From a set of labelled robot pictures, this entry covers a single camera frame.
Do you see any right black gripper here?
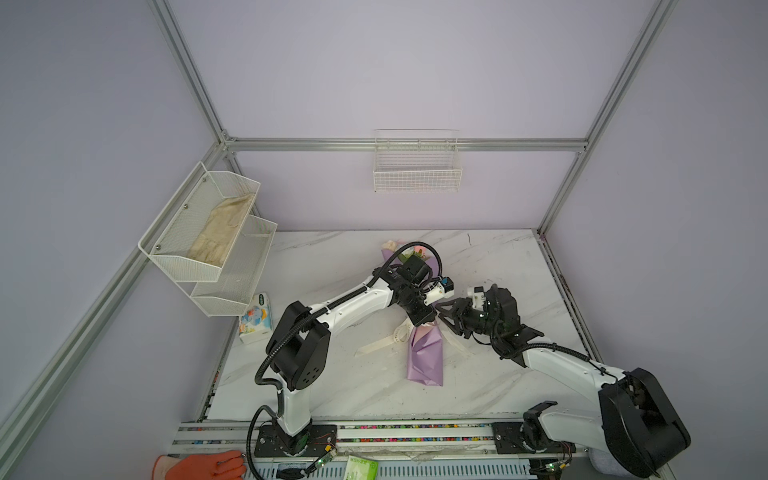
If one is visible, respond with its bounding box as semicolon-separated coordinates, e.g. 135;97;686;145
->
434;297;500;338

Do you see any cream ribbon strip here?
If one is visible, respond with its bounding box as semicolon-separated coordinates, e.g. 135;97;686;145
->
354;319;474;358

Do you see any purple pink wrapping paper sheet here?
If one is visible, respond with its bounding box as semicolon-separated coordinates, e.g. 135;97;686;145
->
391;245;444;387

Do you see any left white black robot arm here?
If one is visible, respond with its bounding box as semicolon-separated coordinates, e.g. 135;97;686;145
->
254;241;454;453

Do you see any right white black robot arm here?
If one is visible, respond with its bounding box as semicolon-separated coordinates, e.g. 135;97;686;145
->
434;285;691;478

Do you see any colourful tissue pack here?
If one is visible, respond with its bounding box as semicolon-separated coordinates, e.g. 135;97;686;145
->
238;292;272;344

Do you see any lower white mesh shelf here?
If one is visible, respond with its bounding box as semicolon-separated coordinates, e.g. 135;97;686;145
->
190;215;277;317

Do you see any white mesh shelf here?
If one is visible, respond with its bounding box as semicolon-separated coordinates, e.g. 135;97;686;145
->
138;164;260;283
190;215;277;317

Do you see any green white label card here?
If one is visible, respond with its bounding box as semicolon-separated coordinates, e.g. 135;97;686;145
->
343;456;379;480

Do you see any beige cloth in shelf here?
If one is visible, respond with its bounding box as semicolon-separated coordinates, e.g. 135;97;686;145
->
187;194;256;267

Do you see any grey foam pad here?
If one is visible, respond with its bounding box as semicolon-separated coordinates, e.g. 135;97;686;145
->
588;449;629;478

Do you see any upper white mesh shelf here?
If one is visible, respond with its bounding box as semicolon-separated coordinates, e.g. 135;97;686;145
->
138;164;260;283

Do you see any orange rubber glove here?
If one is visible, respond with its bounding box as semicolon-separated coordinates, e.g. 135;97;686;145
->
151;450;247;480

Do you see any white wire wall basket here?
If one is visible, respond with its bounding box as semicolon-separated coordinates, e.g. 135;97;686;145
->
373;129;463;193

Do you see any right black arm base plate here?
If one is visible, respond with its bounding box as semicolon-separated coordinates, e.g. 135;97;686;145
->
491;421;575;456

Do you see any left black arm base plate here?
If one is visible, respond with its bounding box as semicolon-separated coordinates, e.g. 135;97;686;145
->
252;422;338;458

